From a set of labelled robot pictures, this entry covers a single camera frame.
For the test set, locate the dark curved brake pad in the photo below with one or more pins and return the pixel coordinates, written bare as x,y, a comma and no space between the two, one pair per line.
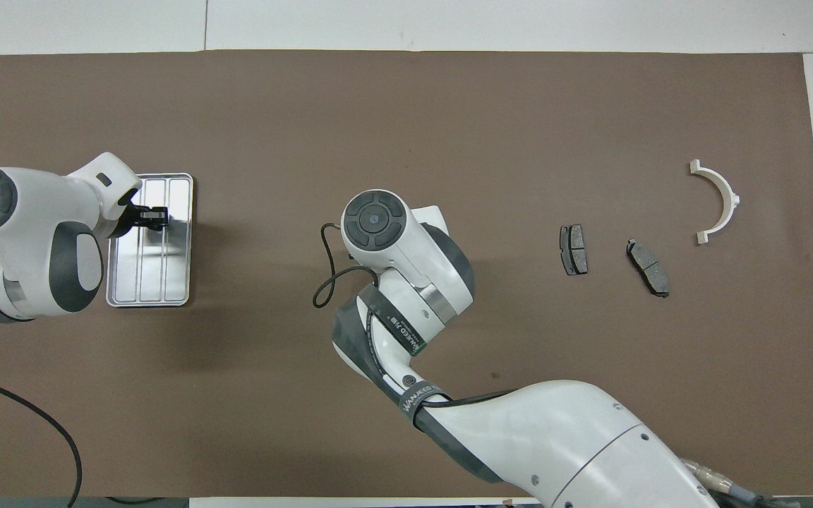
648,268

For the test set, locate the silver metal tray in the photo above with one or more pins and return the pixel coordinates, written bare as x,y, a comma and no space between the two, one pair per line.
159,275

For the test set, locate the white curved plastic bracket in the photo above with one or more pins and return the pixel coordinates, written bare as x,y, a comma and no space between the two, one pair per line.
727,190

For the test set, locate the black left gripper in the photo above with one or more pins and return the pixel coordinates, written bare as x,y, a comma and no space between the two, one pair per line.
135,217

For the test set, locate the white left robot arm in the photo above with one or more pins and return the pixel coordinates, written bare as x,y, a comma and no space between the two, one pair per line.
25,226

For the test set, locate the dark rectangular brake pad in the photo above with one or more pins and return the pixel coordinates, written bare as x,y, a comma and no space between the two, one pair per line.
574,250

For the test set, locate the brown paper table mat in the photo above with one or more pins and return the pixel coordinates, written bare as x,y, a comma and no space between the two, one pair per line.
449,127

